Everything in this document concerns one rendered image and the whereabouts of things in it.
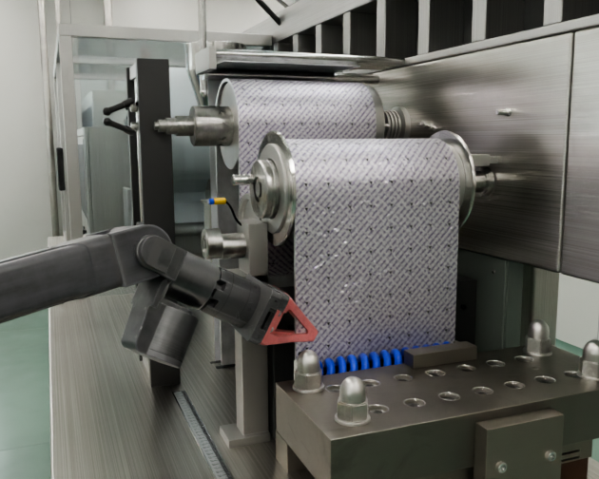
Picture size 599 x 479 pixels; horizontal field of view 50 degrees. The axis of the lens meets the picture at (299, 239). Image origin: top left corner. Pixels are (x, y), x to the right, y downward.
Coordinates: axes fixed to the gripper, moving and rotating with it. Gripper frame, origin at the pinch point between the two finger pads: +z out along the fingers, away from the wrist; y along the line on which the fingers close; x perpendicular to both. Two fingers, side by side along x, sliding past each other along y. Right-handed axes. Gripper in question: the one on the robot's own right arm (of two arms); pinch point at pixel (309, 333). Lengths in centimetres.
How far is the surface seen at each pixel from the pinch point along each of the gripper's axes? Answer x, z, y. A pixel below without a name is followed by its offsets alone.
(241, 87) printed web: 27.7, -15.9, -26.3
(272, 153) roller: 18.2, -13.3, -5.0
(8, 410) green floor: -121, 4, -260
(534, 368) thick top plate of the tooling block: 8.6, 24.7, 11.4
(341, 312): 4.1, 2.7, 0.3
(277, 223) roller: 10.5, -9.1, -3.4
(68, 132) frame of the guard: 11, -33, -102
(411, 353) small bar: 3.4, 11.2, 5.6
